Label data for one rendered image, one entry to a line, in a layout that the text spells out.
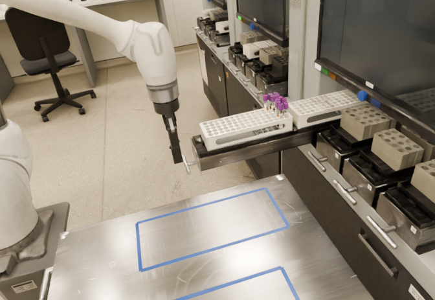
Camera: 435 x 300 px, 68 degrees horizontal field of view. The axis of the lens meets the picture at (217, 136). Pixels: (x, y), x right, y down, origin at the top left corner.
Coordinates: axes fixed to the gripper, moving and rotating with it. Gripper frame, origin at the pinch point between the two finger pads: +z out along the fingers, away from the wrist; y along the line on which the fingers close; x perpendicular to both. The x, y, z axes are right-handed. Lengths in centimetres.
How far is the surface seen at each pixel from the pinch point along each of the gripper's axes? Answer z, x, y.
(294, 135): -0.4, -38.9, -6.3
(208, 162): 1.8, -8.8, -6.8
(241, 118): -6.4, -23.6, 1.5
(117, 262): -1.8, 19.3, -38.0
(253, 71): 0, -47, 52
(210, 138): -5.7, -11.0, -4.9
